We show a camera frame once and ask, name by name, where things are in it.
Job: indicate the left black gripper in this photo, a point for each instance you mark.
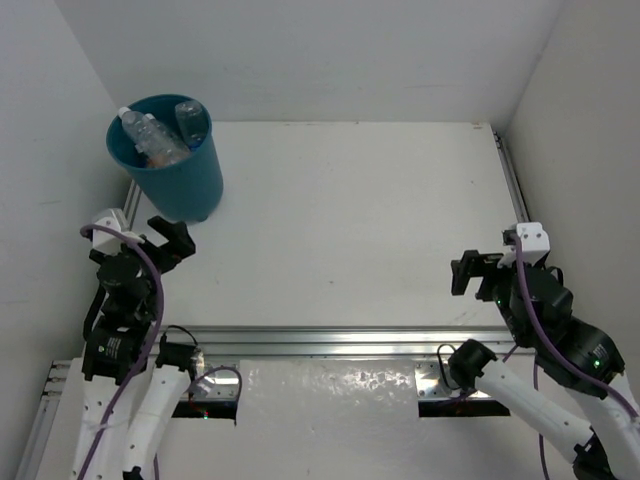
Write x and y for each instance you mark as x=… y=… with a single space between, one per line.
x=163 y=248

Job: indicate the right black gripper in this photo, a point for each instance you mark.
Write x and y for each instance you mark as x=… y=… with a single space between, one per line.
x=474 y=262

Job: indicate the orange label bottle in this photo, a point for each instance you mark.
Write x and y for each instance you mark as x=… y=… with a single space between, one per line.
x=158 y=162

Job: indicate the clear bottle white cap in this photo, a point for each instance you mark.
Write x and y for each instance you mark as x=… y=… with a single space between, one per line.
x=152 y=137

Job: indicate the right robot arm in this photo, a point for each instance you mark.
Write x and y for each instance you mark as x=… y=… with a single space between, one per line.
x=578 y=400

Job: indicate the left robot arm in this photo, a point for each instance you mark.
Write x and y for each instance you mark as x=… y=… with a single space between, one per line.
x=133 y=379

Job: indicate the teal plastic bin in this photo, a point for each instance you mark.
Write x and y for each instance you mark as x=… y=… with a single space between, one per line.
x=189 y=190

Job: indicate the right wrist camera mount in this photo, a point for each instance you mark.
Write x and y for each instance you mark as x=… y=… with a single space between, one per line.
x=534 y=240

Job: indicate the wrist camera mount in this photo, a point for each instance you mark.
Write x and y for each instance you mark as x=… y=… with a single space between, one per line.
x=109 y=230
x=534 y=240

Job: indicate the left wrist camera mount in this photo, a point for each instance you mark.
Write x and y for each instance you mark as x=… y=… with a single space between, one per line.
x=109 y=230

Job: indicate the aluminium rail frame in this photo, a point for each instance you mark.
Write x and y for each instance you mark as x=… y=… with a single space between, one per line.
x=324 y=277

